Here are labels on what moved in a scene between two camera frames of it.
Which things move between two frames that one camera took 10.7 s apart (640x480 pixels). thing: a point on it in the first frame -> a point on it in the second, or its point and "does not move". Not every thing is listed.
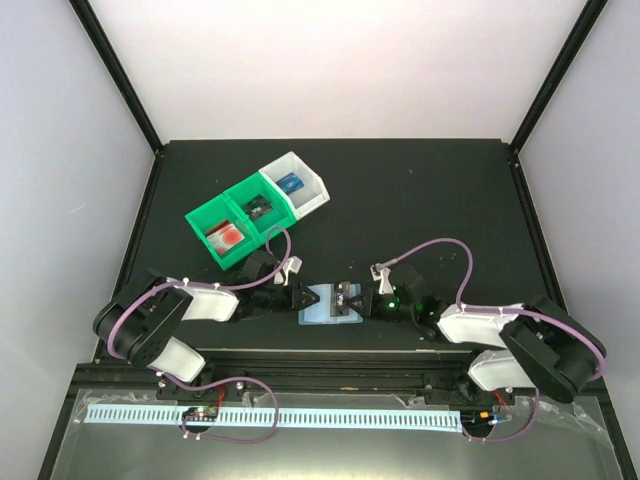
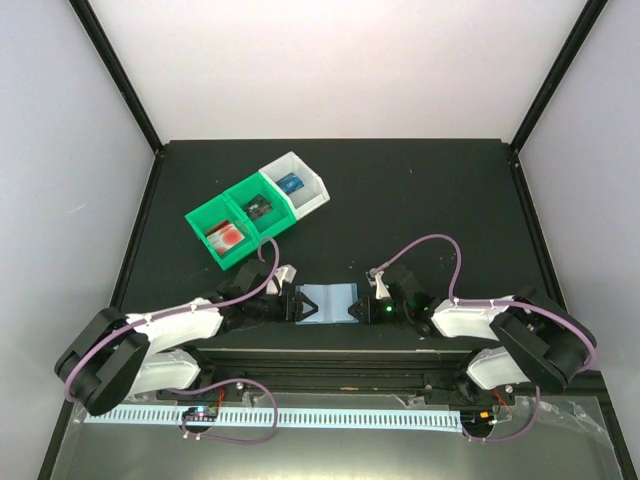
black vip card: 341,290 -> 257,207
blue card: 290,183 does not move
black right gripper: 370,304 does not move
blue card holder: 320,312 does not move
